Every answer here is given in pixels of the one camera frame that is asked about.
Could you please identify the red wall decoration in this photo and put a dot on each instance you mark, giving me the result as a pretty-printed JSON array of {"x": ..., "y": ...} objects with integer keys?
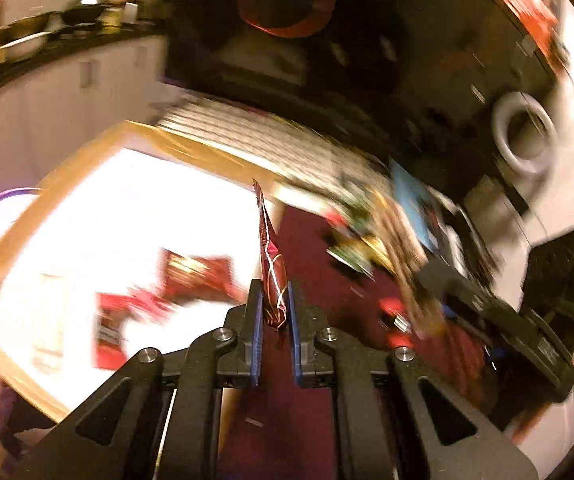
[{"x": 532, "y": 10}]

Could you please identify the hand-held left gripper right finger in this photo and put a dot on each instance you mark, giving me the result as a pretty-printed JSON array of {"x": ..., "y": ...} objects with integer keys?
[{"x": 295, "y": 332}]

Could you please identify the white tray with wooden rim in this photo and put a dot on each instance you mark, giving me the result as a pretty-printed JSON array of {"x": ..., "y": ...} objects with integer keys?
[{"x": 117, "y": 200}]

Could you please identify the beige computer keyboard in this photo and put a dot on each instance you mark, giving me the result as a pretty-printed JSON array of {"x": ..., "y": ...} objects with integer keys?
[{"x": 267, "y": 135}]

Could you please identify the black kitchen countertop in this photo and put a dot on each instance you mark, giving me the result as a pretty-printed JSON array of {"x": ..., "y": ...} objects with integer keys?
[{"x": 42, "y": 60}]

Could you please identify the red twisted candy packet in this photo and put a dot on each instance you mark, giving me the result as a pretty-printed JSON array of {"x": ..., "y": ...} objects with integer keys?
[{"x": 394, "y": 315}]

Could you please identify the large red snack packet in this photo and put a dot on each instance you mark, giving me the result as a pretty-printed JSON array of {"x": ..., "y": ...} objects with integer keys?
[{"x": 197, "y": 272}]

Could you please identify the white lower kitchen cabinets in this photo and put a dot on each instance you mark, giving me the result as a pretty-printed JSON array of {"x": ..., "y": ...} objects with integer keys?
[{"x": 67, "y": 110}]

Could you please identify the blue notebook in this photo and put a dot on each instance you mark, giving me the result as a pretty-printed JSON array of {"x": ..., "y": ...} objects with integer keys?
[{"x": 412, "y": 200}]

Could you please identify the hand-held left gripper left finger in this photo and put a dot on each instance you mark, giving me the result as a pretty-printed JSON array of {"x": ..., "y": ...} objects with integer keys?
[{"x": 255, "y": 332}]

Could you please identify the green snack packet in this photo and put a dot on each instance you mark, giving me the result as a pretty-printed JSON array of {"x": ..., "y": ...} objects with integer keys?
[
  {"x": 362, "y": 210},
  {"x": 357, "y": 257}
]

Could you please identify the wok with lid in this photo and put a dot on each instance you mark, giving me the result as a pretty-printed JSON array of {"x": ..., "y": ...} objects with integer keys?
[{"x": 84, "y": 10}]

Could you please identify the white and red snack packet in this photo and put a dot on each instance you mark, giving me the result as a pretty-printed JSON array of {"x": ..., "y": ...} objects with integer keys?
[{"x": 117, "y": 325}]

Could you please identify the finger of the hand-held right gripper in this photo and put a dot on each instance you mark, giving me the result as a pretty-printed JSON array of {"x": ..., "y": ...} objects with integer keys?
[
  {"x": 467, "y": 322},
  {"x": 457, "y": 282}
]

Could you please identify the large gold snack packet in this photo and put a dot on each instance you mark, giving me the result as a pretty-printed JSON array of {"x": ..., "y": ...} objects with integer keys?
[{"x": 407, "y": 260}]

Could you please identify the dark red snack packet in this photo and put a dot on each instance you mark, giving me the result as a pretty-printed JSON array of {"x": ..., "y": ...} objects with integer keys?
[{"x": 273, "y": 270}]

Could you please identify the small red snack packet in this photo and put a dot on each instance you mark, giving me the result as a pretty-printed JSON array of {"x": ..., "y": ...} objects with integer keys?
[{"x": 335, "y": 220}]

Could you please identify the metal mixing bowl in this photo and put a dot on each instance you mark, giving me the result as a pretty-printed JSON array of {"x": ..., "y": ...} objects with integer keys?
[{"x": 22, "y": 40}]

